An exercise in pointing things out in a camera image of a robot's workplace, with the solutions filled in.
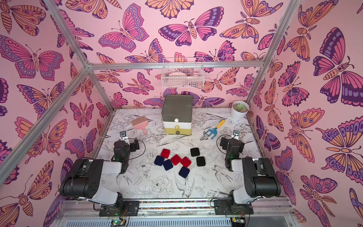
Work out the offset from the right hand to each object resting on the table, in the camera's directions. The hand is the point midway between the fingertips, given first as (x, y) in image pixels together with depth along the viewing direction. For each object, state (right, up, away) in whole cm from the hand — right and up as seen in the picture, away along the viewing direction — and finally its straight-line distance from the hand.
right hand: (230, 137), depth 93 cm
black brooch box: (-23, -10, +5) cm, 26 cm away
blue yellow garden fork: (-8, +4, +13) cm, 16 cm away
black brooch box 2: (-19, -15, -3) cm, 25 cm away
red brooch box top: (-43, -10, 0) cm, 44 cm away
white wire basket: (-31, +43, +2) cm, 53 cm away
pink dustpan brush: (-65, +9, +17) cm, 68 cm away
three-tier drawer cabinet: (-35, +15, -4) cm, 38 cm away
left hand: (-66, 0, +1) cm, 66 cm away
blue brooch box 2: (-41, -17, -4) cm, 44 cm away
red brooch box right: (-29, -15, -3) cm, 33 cm away
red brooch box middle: (-36, -14, -3) cm, 38 cm away
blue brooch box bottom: (-30, -20, -8) cm, 37 cm away
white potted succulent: (+11, +20, +13) cm, 26 cm away
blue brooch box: (-46, -14, -2) cm, 48 cm away
